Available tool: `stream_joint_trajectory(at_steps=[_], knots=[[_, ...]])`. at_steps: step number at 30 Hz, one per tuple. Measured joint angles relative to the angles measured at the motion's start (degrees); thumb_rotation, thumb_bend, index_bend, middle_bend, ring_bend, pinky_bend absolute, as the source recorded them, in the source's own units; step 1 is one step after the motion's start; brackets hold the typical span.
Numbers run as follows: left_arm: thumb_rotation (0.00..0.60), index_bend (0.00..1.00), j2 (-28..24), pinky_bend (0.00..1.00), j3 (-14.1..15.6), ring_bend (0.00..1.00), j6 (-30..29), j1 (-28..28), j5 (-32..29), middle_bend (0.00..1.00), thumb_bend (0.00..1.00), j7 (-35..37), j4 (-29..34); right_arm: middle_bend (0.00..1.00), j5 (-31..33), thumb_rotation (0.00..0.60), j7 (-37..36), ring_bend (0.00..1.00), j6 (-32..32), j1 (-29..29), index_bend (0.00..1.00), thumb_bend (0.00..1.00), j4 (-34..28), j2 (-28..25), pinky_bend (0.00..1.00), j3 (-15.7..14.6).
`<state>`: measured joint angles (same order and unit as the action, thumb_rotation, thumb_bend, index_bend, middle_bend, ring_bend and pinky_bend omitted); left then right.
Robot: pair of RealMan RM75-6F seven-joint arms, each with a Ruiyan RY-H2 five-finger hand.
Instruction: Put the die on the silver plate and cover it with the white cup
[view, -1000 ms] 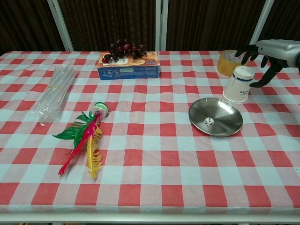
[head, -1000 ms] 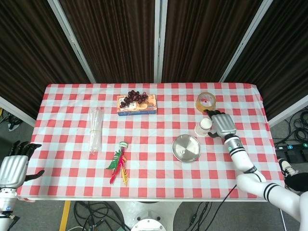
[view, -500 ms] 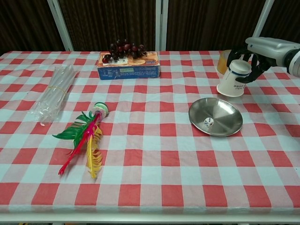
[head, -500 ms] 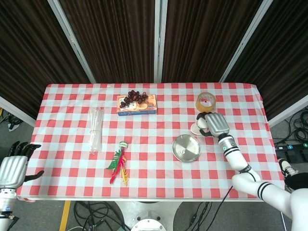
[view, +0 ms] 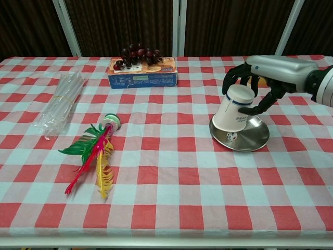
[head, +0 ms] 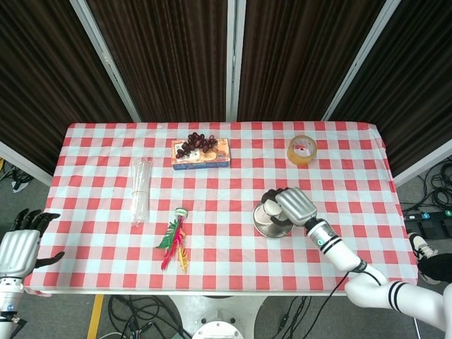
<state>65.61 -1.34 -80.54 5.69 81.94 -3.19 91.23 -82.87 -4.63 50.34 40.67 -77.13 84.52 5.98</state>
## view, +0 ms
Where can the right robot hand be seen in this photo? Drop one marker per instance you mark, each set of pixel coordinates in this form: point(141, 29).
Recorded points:
point(281, 71)

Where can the white die with black pips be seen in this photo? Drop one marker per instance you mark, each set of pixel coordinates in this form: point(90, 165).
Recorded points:
point(231, 136)

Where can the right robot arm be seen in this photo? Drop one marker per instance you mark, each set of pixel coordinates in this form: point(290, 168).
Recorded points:
point(325, 86)

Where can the white paper cup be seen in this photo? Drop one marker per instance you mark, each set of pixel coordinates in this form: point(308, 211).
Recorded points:
point(231, 109)

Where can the colourful feather shuttlecock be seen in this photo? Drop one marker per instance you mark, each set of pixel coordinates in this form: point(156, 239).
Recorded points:
point(99, 140)

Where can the dark brown partition panel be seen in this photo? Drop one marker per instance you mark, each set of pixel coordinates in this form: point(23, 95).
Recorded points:
point(122, 23)
point(234, 26)
point(314, 28)
point(28, 26)

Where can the round stainless steel plate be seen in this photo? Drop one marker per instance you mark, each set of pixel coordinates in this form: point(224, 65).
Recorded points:
point(252, 138)

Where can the blue orange snack box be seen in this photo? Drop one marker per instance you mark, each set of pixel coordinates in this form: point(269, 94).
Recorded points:
point(143, 80)

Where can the purple grape bunch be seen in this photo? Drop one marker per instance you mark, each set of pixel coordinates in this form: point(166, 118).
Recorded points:
point(135, 56)

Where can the red white checkered tablecloth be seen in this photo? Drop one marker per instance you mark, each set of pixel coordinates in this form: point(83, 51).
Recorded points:
point(166, 182)

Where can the clear plastic straw bundle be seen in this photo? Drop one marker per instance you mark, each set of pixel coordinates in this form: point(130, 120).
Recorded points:
point(61, 104)

